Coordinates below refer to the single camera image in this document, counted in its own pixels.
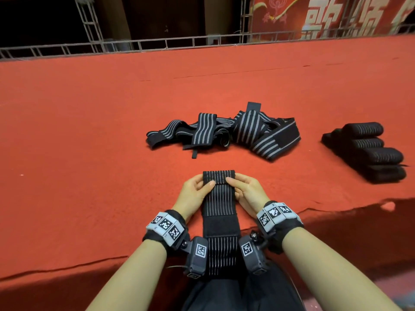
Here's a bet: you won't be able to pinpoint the person's left hand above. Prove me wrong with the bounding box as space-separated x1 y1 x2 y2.
172 174 217 224

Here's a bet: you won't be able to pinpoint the person's right hand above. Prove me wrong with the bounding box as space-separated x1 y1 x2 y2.
225 172 272 221

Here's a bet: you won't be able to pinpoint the black striped strap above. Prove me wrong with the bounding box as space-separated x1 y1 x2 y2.
363 164 407 184
342 121 385 140
360 147 405 166
201 169 242 277
353 137 385 150

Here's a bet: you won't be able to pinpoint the pile of black straps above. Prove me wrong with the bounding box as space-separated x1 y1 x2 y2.
146 102 302 161

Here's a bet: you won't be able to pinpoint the person's right forearm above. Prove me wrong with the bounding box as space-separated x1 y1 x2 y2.
282 226 403 311

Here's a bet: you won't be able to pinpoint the person's left forearm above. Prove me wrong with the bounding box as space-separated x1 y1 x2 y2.
86 239 168 311

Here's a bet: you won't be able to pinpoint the black wristband with marker tags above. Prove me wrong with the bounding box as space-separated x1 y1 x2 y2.
255 200 305 253
143 209 190 257

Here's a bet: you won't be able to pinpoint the black trousers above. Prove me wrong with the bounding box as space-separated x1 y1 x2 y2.
182 259 306 311

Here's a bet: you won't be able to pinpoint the metal railing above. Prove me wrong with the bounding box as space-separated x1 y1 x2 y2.
0 22 415 61

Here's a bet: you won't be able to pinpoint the metal truss column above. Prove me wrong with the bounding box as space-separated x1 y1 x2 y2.
344 0 364 38
240 0 252 44
73 0 106 54

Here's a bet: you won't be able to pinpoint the red banner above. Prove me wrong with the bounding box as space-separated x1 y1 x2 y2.
249 0 415 41

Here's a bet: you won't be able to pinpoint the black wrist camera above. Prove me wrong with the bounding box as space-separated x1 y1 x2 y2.
239 233 268 276
184 236 210 280

